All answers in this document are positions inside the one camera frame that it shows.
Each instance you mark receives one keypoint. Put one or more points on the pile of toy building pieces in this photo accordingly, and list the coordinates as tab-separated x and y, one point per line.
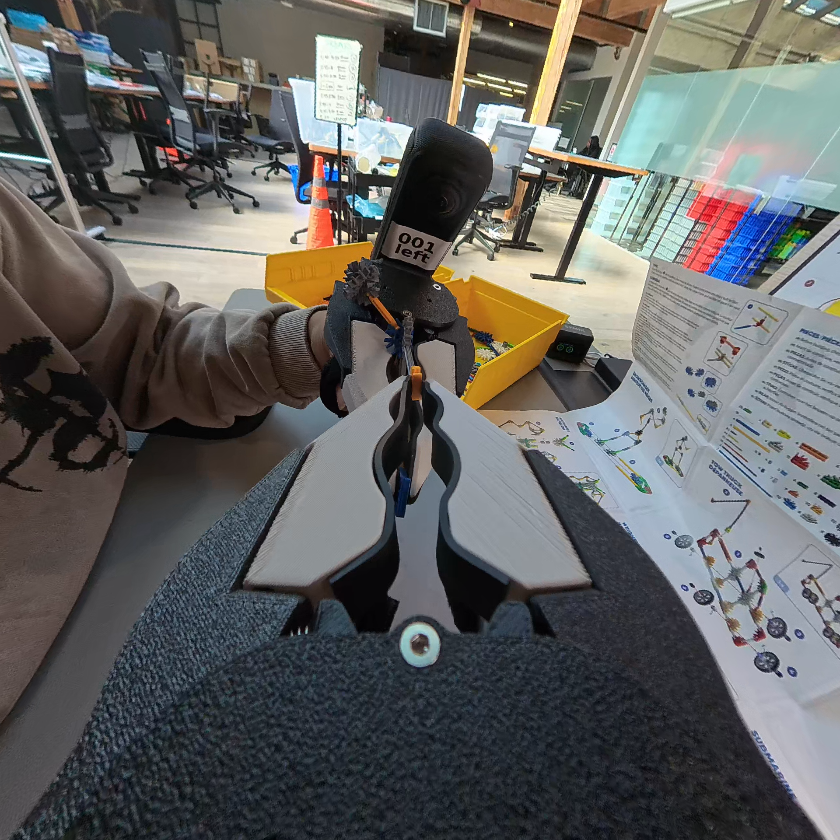
488	348

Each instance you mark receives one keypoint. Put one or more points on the yellow plastic bin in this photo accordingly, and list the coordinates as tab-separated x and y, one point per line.
525	322
302	276

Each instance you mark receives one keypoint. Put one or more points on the white sign on stand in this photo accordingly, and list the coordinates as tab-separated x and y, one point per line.
337	79

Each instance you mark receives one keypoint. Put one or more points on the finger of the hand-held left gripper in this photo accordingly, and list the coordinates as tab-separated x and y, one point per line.
440	361
365	368

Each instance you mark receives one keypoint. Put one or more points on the wooden table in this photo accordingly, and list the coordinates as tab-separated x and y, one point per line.
591	164

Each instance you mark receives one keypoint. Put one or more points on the white folded instruction booklet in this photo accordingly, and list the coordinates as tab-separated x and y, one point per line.
735	525

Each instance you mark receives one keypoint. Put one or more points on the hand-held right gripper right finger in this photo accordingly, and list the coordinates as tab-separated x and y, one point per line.
525	525

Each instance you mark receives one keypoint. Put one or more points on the white printed task sheet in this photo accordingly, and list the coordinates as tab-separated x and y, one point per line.
814	276

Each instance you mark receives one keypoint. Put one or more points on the small black box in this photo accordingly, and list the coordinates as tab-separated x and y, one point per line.
613	373

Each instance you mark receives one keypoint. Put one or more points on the person's left forearm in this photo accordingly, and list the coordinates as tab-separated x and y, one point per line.
223	355

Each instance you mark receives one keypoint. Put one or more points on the black office chair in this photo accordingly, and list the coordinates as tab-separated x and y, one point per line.
190	125
79	131

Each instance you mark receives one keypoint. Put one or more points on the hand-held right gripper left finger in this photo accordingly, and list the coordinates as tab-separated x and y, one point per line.
315	525

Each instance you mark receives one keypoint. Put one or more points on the black device with green display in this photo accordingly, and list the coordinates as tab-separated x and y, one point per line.
568	344

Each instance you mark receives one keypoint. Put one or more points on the red plastic crate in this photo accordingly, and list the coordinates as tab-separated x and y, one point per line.
748	236

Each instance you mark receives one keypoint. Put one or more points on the orange traffic cone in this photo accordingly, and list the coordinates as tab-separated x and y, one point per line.
320	210

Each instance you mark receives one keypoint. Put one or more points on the grey office chair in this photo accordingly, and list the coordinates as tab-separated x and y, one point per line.
505	171

